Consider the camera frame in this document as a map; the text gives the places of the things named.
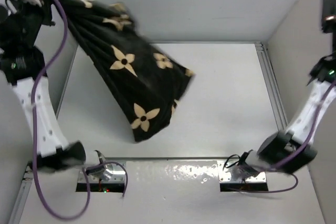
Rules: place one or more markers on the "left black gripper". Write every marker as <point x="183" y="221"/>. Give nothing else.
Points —
<point x="45" y="7"/>

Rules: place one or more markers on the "black floral pillowcase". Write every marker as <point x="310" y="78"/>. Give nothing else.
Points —
<point x="146" y="82"/>

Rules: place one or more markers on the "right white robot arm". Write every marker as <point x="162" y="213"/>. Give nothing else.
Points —
<point x="289" y="150"/>

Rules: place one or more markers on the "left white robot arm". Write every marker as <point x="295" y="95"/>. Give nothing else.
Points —
<point x="23" y="65"/>

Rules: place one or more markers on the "white front cover board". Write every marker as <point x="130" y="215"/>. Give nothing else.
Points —
<point x="184" y="192"/>

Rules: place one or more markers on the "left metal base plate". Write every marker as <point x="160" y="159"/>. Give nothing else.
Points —
<point x="106" y="173"/>

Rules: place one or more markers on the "metal base plate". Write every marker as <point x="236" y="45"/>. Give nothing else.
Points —
<point x="231" y="174"/>
<point x="106" y="173"/>

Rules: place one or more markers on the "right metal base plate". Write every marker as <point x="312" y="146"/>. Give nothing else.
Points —
<point x="231" y="174"/>

